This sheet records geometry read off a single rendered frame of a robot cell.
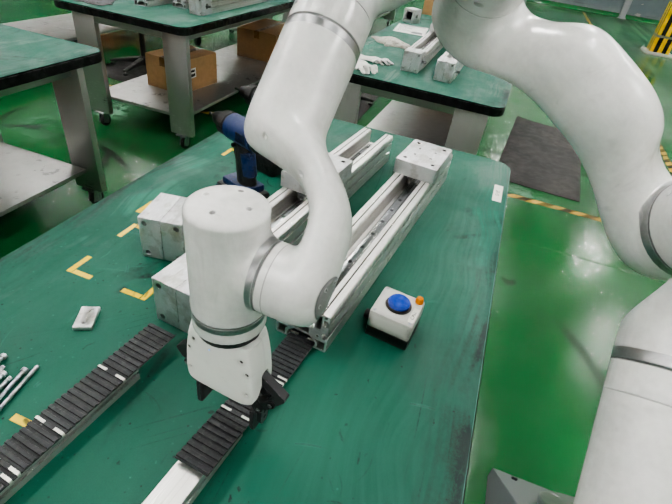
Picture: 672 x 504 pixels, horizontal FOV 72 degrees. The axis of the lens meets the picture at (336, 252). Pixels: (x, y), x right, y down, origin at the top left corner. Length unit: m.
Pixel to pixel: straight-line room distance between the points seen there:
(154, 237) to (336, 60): 0.59
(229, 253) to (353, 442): 0.39
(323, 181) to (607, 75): 0.33
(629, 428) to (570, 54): 0.40
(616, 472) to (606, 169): 0.33
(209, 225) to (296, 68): 0.19
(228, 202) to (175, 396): 0.40
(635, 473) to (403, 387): 0.35
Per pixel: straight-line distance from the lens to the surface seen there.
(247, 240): 0.43
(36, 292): 0.99
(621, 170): 0.64
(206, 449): 0.66
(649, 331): 0.60
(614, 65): 0.61
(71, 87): 2.46
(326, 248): 0.43
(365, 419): 0.75
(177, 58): 3.08
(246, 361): 0.54
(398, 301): 0.83
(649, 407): 0.59
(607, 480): 0.60
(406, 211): 1.07
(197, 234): 0.44
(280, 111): 0.48
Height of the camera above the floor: 1.40
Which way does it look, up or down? 36 degrees down
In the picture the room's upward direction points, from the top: 9 degrees clockwise
